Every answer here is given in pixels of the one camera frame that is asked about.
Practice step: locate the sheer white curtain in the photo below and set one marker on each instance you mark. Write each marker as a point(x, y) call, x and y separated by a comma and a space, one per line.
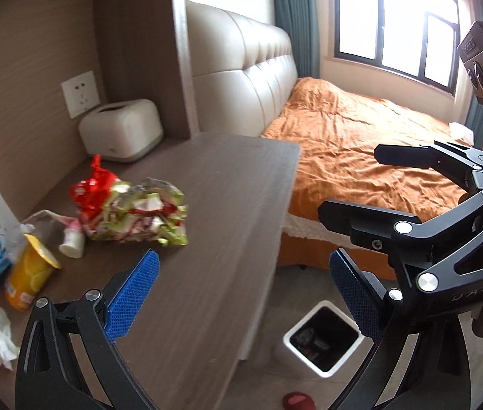
point(472, 6)

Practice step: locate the orange paper cup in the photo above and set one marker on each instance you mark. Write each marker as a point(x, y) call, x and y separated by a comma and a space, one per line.
point(28, 277)

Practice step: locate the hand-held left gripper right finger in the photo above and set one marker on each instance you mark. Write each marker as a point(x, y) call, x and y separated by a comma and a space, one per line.
point(354, 297)

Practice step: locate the white tissue box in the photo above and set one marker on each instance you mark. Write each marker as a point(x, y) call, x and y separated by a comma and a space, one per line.
point(122, 130)

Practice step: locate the black framed window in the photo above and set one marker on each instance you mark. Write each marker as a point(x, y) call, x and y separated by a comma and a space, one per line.
point(399, 25)

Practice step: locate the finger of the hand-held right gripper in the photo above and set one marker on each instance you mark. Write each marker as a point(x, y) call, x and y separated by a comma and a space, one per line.
point(403, 156)
point(365, 222)

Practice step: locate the beige padded headboard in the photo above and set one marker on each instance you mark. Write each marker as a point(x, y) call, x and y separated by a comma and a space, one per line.
point(233, 59)

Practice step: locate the white trash bin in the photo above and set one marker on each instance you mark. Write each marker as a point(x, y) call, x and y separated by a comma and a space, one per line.
point(297, 352)

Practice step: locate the teal curtain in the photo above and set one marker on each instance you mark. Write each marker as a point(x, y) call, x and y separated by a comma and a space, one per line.
point(297, 17)

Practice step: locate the clear crumpled plastic bag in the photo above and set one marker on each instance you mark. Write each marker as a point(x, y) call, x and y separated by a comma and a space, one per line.
point(47, 226)

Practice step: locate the red crumpled snack wrapper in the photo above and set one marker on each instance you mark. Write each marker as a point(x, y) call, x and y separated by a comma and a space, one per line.
point(96, 188)

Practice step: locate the bed with orange sheet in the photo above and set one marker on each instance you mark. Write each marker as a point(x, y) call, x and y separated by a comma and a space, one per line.
point(352, 145)

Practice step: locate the green snack bag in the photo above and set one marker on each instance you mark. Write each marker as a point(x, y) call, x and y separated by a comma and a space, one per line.
point(139, 213)

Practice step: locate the white tissue pack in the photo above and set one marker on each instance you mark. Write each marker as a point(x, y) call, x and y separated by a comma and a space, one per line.
point(461, 130)

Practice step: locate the small white pink bottle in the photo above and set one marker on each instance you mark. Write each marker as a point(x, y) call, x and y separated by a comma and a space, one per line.
point(71, 243)

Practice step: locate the red slipper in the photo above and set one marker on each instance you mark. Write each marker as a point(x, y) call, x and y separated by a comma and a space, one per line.
point(299, 402)

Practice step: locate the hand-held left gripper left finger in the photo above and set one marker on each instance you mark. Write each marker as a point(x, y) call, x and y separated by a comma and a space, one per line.
point(132, 294)

